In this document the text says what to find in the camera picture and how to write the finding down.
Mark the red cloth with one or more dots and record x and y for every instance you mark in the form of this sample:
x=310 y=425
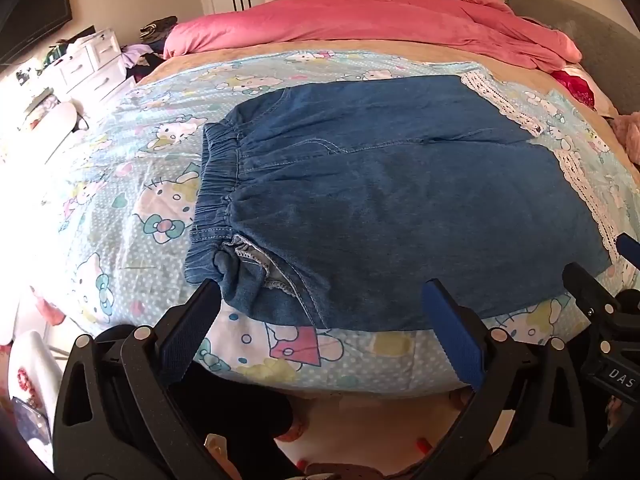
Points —
x=575 y=87

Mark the light blue cartoon printed blanket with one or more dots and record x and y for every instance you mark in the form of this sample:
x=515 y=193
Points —
x=135 y=160

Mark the white drawer chest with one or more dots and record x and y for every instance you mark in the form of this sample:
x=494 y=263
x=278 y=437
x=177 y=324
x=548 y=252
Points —
x=90 y=67

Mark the pink quilt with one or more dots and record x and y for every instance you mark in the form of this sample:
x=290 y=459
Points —
x=350 y=15

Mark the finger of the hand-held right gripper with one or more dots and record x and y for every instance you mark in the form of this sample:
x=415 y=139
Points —
x=582 y=285
x=629 y=247

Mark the blue denim pants lace trim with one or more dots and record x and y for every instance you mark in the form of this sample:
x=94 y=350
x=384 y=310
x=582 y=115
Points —
x=390 y=200

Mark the pile of dark clothes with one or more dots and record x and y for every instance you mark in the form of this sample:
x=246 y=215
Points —
x=150 y=35

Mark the grey padded headboard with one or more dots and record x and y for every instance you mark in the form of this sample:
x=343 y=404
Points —
x=600 y=35

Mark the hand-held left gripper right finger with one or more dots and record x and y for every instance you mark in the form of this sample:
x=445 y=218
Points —
x=457 y=335

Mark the pink plush garment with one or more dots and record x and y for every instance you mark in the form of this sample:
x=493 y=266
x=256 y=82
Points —
x=629 y=135

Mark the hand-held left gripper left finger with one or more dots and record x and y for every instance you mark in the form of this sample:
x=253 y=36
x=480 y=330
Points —
x=187 y=330

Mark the black flat screen television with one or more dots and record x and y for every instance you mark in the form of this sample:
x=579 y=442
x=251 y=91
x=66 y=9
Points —
x=35 y=15

